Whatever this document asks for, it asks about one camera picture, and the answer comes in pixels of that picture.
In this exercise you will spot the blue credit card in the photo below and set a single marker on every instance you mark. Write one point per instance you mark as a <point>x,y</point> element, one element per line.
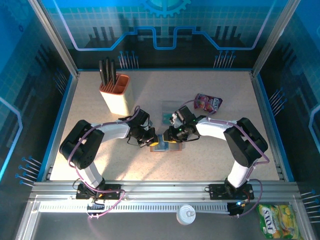
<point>162,146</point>

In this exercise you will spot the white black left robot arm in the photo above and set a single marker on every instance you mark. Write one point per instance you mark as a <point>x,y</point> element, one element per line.
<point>112,128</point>

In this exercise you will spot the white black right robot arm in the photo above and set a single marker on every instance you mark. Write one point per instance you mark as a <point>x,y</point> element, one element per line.
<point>212,127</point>

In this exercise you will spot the purple candy bag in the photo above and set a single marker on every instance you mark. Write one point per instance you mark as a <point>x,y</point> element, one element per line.
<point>212,102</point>

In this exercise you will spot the beige orange knife block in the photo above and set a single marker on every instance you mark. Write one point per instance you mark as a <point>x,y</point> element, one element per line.
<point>117,100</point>

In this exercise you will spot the white round lid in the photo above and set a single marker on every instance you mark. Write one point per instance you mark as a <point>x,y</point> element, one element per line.
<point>186,214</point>

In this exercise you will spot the black connector box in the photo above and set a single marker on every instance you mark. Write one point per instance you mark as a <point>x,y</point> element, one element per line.
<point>236,208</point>

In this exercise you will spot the green yellow candy bag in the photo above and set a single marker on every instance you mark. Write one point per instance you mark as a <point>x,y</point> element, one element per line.
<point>277,220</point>

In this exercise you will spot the aluminium mounting rail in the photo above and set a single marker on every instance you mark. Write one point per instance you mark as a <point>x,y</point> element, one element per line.
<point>162,188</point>

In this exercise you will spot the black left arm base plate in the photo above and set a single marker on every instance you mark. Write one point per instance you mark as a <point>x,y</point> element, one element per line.
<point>112,192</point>

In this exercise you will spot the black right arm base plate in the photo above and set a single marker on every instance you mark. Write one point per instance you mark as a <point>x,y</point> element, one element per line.
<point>217,192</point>

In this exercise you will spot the aluminium side rail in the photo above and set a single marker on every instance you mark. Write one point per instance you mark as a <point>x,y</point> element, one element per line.
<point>271,125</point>
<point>58,125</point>

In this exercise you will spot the aluminium frame post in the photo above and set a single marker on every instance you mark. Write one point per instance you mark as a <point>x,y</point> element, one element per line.
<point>275,37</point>
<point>52,37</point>

